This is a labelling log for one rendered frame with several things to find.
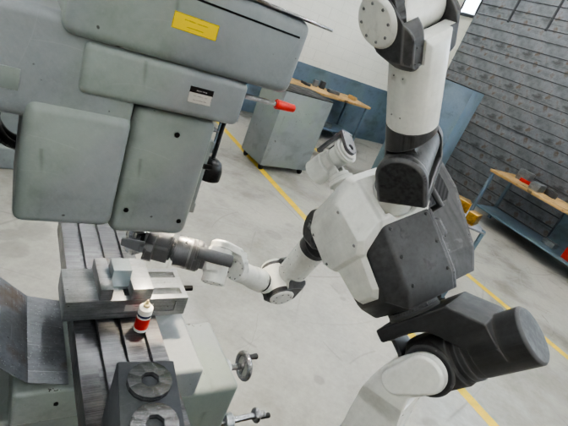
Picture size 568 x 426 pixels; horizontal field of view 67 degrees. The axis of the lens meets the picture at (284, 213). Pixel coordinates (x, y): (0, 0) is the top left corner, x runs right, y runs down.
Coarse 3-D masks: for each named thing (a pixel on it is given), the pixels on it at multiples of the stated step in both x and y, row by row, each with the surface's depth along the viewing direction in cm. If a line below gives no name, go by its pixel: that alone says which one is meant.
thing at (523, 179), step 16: (320, 80) 847; (336, 96) 822; (352, 96) 863; (336, 128) 889; (512, 176) 731; (528, 176) 706; (480, 192) 735; (528, 192) 666; (544, 192) 685; (480, 208) 735; (496, 208) 772; (560, 208) 627; (512, 224) 710; (544, 240) 672; (560, 256) 639
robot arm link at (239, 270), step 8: (216, 240) 119; (224, 240) 119; (232, 248) 120; (240, 248) 123; (240, 256) 123; (232, 264) 127; (240, 264) 125; (232, 272) 126; (240, 272) 124; (232, 280) 125; (240, 280) 125
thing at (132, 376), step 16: (128, 368) 89; (144, 368) 89; (160, 368) 91; (112, 384) 91; (128, 384) 85; (144, 384) 86; (160, 384) 87; (176, 384) 90; (112, 400) 88; (128, 400) 83; (144, 400) 84; (160, 400) 86; (176, 400) 87; (112, 416) 86; (128, 416) 80; (144, 416) 80; (160, 416) 81; (176, 416) 82
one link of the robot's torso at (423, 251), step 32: (352, 192) 88; (448, 192) 97; (320, 224) 100; (352, 224) 88; (384, 224) 86; (416, 224) 89; (448, 224) 94; (320, 256) 105; (352, 256) 91; (384, 256) 87; (416, 256) 88; (448, 256) 91; (352, 288) 97; (384, 288) 88; (416, 288) 87; (448, 288) 91
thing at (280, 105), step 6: (246, 96) 96; (252, 96) 97; (258, 96) 98; (264, 102) 99; (270, 102) 100; (276, 102) 101; (282, 102) 101; (276, 108) 101; (282, 108) 102; (288, 108) 102; (294, 108) 103
